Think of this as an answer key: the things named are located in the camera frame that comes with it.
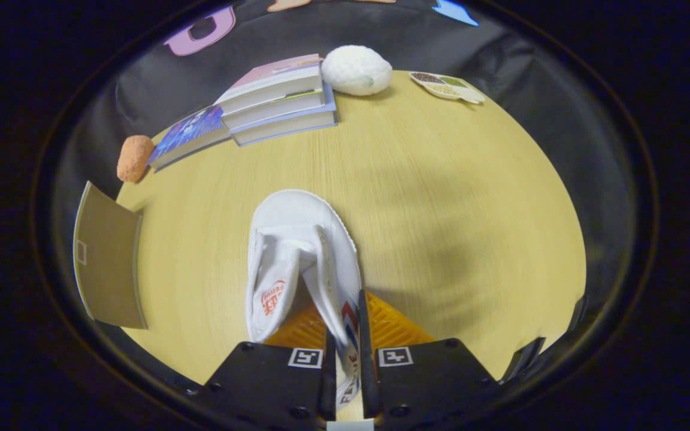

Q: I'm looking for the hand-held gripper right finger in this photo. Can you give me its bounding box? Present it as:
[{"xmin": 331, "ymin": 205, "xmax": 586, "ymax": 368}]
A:
[{"xmin": 357, "ymin": 290, "xmax": 501, "ymax": 431}]

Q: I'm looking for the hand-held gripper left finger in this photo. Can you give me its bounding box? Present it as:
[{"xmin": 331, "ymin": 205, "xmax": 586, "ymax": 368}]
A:
[{"xmin": 192, "ymin": 302, "xmax": 338, "ymax": 431}]

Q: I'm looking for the white canvas shoe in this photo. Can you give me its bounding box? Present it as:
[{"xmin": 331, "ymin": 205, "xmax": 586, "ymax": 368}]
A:
[{"xmin": 245, "ymin": 189, "xmax": 364, "ymax": 409}]

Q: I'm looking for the brown fabric storage box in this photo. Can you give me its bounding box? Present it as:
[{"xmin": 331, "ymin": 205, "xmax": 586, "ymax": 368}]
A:
[{"xmin": 72, "ymin": 181, "xmax": 148, "ymax": 330}]

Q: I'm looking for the lavender cover book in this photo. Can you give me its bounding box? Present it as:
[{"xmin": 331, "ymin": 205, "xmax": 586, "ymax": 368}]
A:
[{"xmin": 231, "ymin": 84, "xmax": 338, "ymax": 147}]

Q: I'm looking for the orange rough oval object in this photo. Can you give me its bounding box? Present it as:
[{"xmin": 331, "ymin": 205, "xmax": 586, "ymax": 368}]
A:
[{"xmin": 117, "ymin": 135, "xmax": 155, "ymax": 183}]

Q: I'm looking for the blue printed book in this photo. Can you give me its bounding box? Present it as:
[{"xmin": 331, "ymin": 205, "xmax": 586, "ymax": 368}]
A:
[{"xmin": 147, "ymin": 105, "xmax": 232, "ymax": 173}]

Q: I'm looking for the green-edged white book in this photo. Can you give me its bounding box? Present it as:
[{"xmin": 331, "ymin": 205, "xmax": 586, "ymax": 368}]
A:
[{"xmin": 220, "ymin": 84, "xmax": 329, "ymax": 131}]

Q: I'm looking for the pink cover book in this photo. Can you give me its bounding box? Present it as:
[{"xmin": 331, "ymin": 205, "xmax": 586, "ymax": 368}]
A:
[{"xmin": 213, "ymin": 53, "xmax": 325, "ymax": 116}]

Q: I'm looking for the white knobbly oval object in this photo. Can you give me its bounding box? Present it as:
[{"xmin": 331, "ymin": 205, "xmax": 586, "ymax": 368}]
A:
[{"xmin": 320, "ymin": 45, "xmax": 394, "ymax": 96}]

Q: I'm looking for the black backdrop cloth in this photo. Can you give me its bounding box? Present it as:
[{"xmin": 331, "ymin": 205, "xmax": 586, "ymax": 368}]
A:
[{"xmin": 52, "ymin": 0, "xmax": 642, "ymax": 396}]

